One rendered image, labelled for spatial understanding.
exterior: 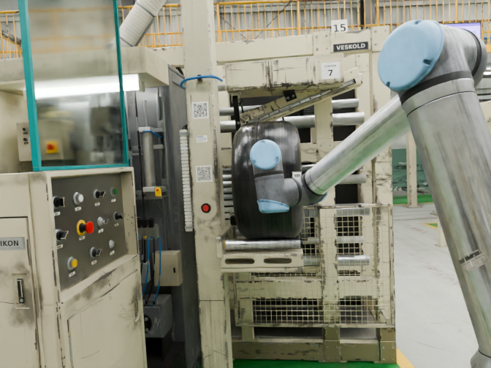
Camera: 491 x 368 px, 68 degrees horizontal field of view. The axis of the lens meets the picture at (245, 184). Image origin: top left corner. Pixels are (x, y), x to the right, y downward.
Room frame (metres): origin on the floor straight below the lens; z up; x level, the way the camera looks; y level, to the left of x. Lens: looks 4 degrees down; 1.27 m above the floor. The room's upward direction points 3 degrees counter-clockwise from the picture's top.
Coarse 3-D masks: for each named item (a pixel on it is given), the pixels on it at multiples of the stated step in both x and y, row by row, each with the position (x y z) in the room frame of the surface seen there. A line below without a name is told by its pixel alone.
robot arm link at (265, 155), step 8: (256, 144) 1.07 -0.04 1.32; (264, 144) 1.06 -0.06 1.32; (272, 144) 1.06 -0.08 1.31; (256, 152) 1.06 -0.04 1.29; (264, 152) 1.06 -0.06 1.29; (272, 152) 1.05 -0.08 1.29; (280, 152) 1.07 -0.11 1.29; (256, 160) 1.06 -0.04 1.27; (264, 160) 1.05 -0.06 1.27; (272, 160) 1.05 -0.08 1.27; (280, 160) 1.08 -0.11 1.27; (256, 168) 1.08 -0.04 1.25; (264, 168) 1.05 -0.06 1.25; (272, 168) 1.06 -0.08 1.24; (280, 168) 1.07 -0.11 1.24
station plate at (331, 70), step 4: (324, 64) 1.85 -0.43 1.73; (328, 64) 1.85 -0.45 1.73; (332, 64) 1.84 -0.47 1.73; (336, 64) 1.84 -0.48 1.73; (324, 68) 1.85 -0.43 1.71; (328, 68) 1.85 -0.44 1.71; (332, 68) 1.84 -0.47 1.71; (336, 68) 1.84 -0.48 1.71; (324, 72) 1.85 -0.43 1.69; (328, 72) 1.85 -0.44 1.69; (332, 72) 1.84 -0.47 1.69; (336, 72) 1.84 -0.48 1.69; (324, 76) 1.85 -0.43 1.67; (328, 76) 1.85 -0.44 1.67; (332, 76) 1.84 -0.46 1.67; (336, 76) 1.84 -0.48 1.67
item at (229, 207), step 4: (224, 176) 2.07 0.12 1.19; (228, 176) 2.06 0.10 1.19; (224, 180) 2.19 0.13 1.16; (228, 180) 2.19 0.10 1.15; (224, 184) 2.05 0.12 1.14; (228, 184) 2.05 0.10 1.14; (224, 188) 2.07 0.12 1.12; (228, 188) 2.06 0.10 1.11; (224, 192) 2.07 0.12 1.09; (228, 192) 2.07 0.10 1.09; (224, 196) 2.05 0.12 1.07; (228, 196) 2.05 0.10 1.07; (224, 200) 2.19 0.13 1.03; (228, 200) 2.19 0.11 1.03; (232, 200) 2.07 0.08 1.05; (224, 204) 2.07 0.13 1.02; (228, 204) 2.07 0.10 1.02; (232, 204) 2.06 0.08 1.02; (224, 208) 2.06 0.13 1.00; (228, 208) 2.06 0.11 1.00; (232, 208) 2.05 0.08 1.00; (224, 212) 2.19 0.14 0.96; (228, 212) 2.19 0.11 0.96; (228, 216) 2.06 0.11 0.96; (228, 220) 2.06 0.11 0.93
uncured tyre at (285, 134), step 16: (240, 128) 1.62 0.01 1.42; (256, 128) 1.57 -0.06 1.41; (272, 128) 1.56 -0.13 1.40; (288, 128) 1.56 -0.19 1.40; (240, 144) 1.51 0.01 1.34; (288, 144) 1.48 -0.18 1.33; (240, 160) 1.47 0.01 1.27; (288, 160) 1.44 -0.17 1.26; (240, 176) 1.45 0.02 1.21; (288, 176) 1.43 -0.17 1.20; (240, 192) 1.45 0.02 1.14; (240, 208) 1.47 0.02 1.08; (256, 208) 1.45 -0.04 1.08; (240, 224) 1.53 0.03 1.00; (256, 224) 1.49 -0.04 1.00; (272, 224) 1.49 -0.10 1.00; (288, 224) 1.48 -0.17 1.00
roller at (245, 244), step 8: (232, 240) 1.58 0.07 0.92; (240, 240) 1.58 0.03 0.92; (248, 240) 1.57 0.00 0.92; (256, 240) 1.57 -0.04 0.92; (264, 240) 1.56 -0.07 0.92; (272, 240) 1.56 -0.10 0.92; (280, 240) 1.55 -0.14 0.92; (288, 240) 1.55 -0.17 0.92; (296, 240) 1.54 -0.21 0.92; (232, 248) 1.58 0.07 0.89; (240, 248) 1.57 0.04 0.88; (248, 248) 1.57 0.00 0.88; (256, 248) 1.57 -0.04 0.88; (264, 248) 1.56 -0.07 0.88; (272, 248) 1.56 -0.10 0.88; (280, 248) 1.56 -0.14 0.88
